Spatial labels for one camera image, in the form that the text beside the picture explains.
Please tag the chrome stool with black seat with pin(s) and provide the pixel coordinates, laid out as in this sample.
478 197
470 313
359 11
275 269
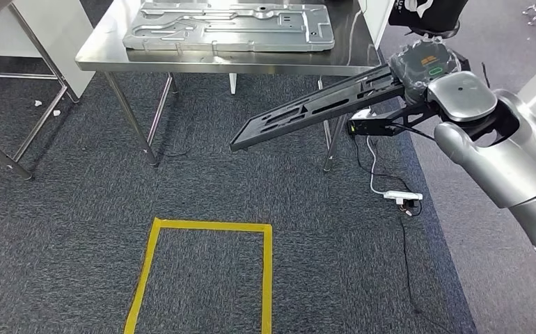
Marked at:
434 31

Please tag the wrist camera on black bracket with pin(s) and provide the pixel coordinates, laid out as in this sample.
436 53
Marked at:
369 126

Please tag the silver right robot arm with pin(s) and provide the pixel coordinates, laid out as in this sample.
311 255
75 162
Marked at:
503 156

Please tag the white partition panel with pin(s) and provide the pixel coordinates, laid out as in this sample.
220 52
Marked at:
376 18

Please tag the stainless steel workbench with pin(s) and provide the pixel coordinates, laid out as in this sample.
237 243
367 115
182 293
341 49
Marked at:
111 50

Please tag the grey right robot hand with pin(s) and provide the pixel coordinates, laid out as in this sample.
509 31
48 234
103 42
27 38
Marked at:
422 60

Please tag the white cabinet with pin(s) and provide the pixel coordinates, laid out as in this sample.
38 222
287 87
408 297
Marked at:
69 37

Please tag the white power strip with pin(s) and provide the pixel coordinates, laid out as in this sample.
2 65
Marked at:
402 195

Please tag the black license plate frame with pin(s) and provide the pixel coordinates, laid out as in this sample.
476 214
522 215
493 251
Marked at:
259 133

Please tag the grey stamped metal panel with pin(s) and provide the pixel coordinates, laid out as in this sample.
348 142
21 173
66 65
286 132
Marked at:
231 27

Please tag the white furniture leg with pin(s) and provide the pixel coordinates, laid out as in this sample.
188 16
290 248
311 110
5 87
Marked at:
233 83

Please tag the stainless steel table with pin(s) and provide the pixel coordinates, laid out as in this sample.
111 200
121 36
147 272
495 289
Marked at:
42 120

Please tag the black cloth with white logo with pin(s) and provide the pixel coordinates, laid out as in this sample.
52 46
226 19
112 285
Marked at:
429 14

